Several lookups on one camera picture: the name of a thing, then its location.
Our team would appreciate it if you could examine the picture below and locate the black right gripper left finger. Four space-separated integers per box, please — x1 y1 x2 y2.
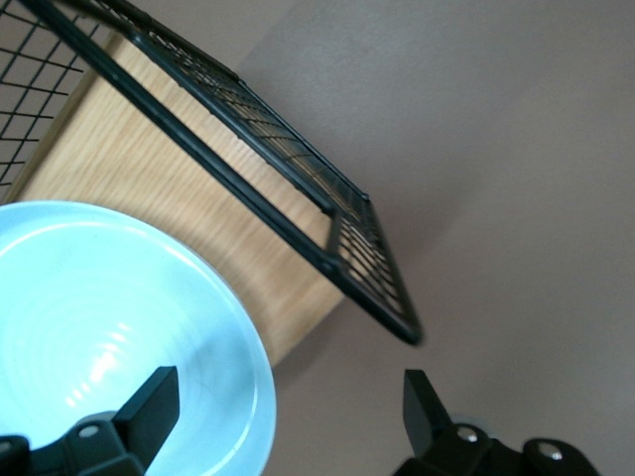
29 365 181 476

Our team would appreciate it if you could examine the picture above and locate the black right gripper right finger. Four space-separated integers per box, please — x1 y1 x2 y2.
391 369 601 476

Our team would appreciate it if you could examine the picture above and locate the light blue round plate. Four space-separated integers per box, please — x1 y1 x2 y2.
0 199 279 476

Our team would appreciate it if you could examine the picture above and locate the black wire wooden shelf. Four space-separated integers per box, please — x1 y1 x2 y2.
0 0 426 371

